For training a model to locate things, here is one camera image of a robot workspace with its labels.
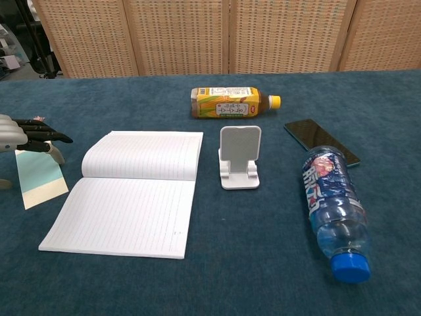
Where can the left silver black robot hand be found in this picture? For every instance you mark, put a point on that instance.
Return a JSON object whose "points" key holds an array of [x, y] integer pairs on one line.
{"points": [[13, 135]]}

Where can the blue cream bookmark with tassel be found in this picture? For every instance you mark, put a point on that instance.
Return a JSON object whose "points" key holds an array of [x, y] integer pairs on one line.
{"points": [[39, 177]]}

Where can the small white box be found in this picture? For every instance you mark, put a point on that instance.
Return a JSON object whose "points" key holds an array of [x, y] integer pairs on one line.
{"points": [[10, 62]]}

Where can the black tripod stand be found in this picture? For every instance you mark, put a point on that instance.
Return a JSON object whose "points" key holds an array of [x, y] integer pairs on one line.
{"points": [[42, 62]]}

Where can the open white lined notebook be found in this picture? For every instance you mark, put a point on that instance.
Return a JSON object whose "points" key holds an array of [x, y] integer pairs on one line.
{"points": [[131, 214]]}

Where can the woven wooden folding screen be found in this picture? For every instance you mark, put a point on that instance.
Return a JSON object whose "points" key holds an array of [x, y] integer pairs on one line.
{"points": [[181, 33]]}

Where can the yellow label tea bottle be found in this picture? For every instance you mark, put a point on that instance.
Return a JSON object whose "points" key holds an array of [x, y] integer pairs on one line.
{"points": [[223, 102]]}

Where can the white folding phone stand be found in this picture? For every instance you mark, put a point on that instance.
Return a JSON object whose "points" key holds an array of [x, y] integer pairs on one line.
{"points": [[240, 148]]}

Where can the teal carpet table cover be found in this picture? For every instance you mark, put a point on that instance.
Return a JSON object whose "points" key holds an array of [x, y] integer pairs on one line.
{"points": [[230, 263]]}

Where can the black smartphone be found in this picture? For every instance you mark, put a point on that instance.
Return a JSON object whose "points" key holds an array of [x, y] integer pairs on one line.
{"points": [[312, 133]]}

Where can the blue label plastic bottle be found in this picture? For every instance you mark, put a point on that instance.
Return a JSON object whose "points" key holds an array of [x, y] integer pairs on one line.
{"points": [[332, 204]]}

